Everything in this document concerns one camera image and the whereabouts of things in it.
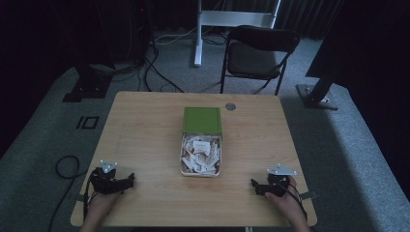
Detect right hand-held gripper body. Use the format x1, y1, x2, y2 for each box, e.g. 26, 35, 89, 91
259, 163, 299, 198

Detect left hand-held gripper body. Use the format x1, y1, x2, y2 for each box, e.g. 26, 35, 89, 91
89, 159, 130, 195

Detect person's left hand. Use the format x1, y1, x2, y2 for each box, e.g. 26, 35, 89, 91
86, 190, 123, 217

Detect person's right hand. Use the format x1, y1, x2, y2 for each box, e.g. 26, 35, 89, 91
264, 175, 304, 222

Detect pile of white paper packets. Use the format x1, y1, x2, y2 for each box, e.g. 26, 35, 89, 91
181, 134, 221, 175

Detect green tin box with lid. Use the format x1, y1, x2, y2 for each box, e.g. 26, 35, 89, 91
179, 106, 223, 178

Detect black slanted stand with base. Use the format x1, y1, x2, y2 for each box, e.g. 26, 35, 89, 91
295, 72, 340, 112

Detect black stand with flat base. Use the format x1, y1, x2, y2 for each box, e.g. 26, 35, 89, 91
62, 63, 114, 103

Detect black folding chair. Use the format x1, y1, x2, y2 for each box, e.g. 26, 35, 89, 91
220, 25, 301, 97

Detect dark computer tower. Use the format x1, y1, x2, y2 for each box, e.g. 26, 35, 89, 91
96, 0, 155, 66

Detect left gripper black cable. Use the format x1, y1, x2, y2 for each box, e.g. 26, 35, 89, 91
82, 180, 100, 224

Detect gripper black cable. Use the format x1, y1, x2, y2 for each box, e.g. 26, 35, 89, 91
82, 180, 100, 224
281, 182, 309, 224

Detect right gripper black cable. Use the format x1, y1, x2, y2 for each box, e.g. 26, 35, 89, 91
281, 182, 309, 224

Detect black looped floor cable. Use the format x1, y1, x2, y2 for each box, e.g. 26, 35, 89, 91
46, 155, 89, 232

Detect black floor cables bundle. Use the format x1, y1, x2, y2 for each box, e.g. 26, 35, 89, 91
112, 38, 186, 95

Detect white floor cables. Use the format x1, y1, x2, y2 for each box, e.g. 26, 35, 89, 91
154, 22, 230, 46

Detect white metal stand frame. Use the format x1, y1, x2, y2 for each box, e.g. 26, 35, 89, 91
193, 0, 282, 68

